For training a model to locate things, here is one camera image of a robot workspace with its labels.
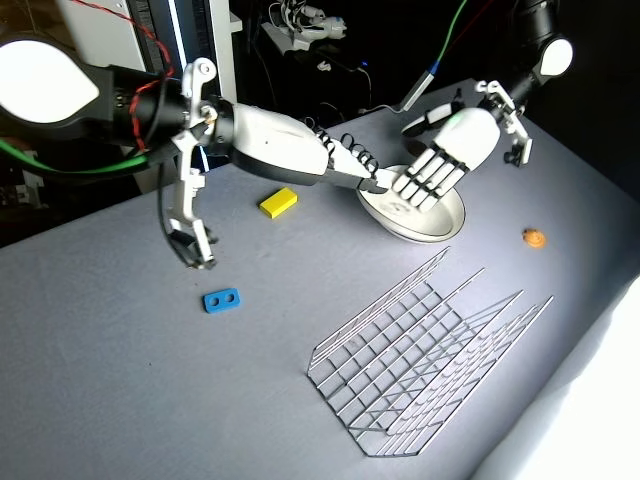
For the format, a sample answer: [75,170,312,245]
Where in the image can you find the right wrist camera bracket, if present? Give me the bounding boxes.
[159,57,220,271]

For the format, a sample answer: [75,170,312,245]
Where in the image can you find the white gadget with wires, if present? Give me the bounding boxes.
[262,0,349,54]

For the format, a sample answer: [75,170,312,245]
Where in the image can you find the white robot torso column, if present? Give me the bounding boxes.
[59,0,239,101]

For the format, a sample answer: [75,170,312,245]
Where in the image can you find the white plate with black rim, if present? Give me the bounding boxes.
[355,164,467,245]

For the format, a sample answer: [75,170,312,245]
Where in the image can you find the blue block with two holes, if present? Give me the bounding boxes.
[202,288,243,315]

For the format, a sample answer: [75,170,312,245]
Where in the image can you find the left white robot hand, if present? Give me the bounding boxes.
[392,102,501,211]

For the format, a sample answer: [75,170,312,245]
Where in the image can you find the silver wire dish rack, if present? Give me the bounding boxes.
[305,246,555,457]

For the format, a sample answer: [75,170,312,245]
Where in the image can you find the red twisted cable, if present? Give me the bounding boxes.
[69,0,176,152]

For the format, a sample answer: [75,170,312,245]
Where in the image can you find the thin green cable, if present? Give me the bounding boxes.
[433,0,470,69]

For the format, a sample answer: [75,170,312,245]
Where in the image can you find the yellow rectangular block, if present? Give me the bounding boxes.
[258,187,299,220]

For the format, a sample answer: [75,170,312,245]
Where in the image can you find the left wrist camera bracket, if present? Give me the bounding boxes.
[474,79,534,169]

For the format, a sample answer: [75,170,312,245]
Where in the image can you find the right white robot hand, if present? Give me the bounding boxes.
[214,99,396,196]

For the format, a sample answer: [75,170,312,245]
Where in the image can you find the grey metal bar connector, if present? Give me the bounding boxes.
[398,68,437,113]

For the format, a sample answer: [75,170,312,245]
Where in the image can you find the thick green cable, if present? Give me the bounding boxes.
[0,138,166,177]

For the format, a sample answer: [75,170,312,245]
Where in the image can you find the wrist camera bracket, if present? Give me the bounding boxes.
[474,79,534,169]
[159,57,220,271]

